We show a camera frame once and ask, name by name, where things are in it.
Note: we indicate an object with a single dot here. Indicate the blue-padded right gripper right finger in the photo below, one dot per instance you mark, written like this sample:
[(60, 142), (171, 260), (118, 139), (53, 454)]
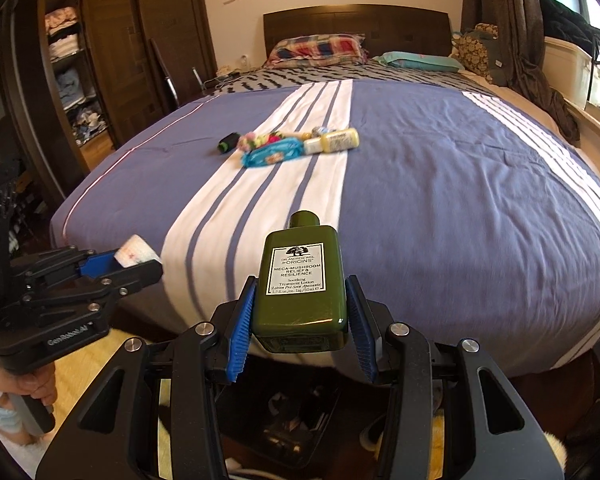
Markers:
[(489, 432)]

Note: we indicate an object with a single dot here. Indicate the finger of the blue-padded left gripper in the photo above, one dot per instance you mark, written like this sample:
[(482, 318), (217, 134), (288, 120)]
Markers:
[(108, 282), (65, 263)]

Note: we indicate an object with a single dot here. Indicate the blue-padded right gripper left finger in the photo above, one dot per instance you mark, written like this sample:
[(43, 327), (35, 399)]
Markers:
[(112, 432)]

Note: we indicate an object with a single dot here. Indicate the white tape roll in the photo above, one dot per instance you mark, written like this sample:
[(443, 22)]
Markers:
[(135, 251)]

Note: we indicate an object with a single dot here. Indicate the black green cylinder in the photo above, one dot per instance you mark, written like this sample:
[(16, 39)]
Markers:
[(228, 143)]

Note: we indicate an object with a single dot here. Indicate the green Origins lotion bottle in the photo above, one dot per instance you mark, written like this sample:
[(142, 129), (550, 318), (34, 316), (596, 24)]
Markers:
[(301, 302)]

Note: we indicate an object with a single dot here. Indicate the blue snack packet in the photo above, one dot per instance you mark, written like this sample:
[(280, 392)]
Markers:
[(271, 154)]

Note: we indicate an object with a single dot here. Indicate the yellow cream bottle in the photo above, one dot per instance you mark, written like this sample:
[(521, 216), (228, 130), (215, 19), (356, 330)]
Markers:
[(332, 142)]

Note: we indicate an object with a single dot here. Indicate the pink yellow candy wrappers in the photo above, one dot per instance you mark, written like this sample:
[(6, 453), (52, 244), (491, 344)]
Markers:
[(251, 141)]

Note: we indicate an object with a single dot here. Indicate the person's left hand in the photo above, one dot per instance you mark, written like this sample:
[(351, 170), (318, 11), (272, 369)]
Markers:
[(41, 384)]

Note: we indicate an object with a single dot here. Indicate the blue white striped bedspread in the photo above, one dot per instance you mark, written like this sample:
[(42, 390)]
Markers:
[(459, 211)]

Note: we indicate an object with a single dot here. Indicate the dark wooden wardrobe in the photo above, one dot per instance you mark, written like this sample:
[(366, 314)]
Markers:
[(138, 59)]

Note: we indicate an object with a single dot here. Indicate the black white patterned sheet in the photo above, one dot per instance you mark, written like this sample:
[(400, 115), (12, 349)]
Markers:
[(275, 78)]

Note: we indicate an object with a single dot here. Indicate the plaid red blue pillow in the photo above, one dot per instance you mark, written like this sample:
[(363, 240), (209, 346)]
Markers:
[(318, 51)]

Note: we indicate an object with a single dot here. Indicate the teal pillow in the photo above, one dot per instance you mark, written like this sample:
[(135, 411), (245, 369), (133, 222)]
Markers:
[(415, 61)]

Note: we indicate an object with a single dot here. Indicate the dark wooden headboard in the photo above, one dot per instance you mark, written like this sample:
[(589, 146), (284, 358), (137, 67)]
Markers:
[(384, 28)]

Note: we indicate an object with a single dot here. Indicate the white storage box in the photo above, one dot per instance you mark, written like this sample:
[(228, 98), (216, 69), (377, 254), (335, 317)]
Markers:
[(567, 68)]

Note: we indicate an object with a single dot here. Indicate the brown patterned bag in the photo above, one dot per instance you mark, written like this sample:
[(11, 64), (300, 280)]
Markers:
[(478, 50)]

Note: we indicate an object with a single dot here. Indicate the black jacket on box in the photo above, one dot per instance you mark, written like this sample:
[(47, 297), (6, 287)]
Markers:
[(560, 22)]

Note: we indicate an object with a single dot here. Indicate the brown curtain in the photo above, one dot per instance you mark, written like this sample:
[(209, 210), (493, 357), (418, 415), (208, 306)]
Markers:
[(521, 43)]

